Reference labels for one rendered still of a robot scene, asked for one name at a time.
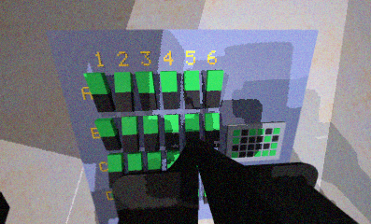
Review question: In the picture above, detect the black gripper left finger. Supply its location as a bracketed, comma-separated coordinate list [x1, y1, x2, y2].
[112, 138, 199, 224]

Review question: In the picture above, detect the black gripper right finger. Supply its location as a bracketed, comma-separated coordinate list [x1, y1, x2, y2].
[194, 138, 318, 224]

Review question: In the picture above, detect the light blue switch panel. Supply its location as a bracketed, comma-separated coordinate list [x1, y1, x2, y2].
[46, 29, 319, 224]

